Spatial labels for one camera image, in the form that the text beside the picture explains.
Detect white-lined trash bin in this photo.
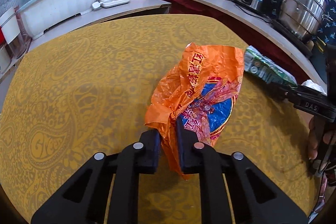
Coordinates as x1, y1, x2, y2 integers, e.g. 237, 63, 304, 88
301, 80, 327, 95

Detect black induction cooker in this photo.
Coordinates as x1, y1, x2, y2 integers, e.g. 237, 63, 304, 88
271, 19, 313, 58

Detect person's right hand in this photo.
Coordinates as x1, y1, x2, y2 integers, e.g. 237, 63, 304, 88
307, 117, 335, 160

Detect green white milk carton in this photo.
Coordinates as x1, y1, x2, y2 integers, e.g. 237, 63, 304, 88
244, 46, 297, 87

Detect black power cord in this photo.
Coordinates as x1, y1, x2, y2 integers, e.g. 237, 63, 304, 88
233, 2, 275, 27

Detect yellow patterned tablecloth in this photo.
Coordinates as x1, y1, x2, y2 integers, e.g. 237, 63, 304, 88
1, 14, 317, 221

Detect large steel steamer pot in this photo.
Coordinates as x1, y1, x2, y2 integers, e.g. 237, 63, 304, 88
278, 0, 334, 39

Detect dark red curtain cloth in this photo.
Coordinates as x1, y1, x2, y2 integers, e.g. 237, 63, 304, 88
163, 0, 309, 84

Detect orange plastic bag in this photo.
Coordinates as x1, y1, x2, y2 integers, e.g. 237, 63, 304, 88
145, 43, 244, 179

